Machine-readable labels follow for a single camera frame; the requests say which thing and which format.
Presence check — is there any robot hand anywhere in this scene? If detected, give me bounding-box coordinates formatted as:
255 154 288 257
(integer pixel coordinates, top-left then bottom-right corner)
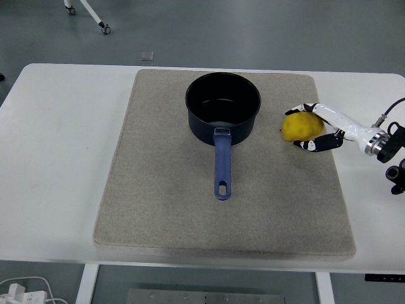
285 102 381 153

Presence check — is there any yellow potato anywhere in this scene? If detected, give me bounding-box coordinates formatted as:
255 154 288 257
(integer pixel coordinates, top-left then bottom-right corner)
281 112 325 143

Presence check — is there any black table control box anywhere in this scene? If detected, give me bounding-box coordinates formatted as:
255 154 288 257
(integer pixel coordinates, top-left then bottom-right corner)
364 273 405 282

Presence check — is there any white table leg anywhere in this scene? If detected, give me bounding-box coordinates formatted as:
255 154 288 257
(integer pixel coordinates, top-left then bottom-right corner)
315 271 336 304
75 263 100 304

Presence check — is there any grey felt mat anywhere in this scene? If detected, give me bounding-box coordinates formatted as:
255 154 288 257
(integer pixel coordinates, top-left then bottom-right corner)
92 68 358 258

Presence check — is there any grey metal plate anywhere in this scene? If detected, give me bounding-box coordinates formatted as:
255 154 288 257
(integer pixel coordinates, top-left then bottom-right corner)
126 288 287 304

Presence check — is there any long white stand leg caster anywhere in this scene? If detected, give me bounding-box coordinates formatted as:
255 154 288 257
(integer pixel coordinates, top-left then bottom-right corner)
78 0 112 35

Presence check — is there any white power strip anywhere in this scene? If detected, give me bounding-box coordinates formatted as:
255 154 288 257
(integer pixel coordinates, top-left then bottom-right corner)
0 283 48 304

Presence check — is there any blue pot with handle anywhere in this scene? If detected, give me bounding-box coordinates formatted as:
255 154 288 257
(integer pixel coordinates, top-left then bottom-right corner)
185 72 263 202

